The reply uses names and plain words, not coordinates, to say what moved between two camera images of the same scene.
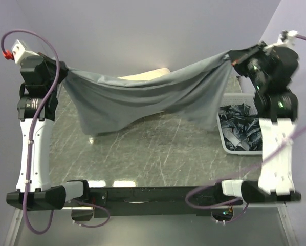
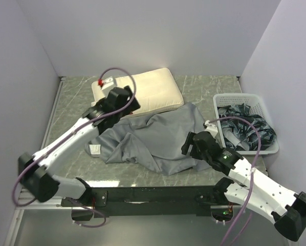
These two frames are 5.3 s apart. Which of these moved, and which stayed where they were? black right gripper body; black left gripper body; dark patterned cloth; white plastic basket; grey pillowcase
Moved: black left gripper body; black right gripper body; grey pillowcase
Stayed: dark patterned cloth; white plastic basket
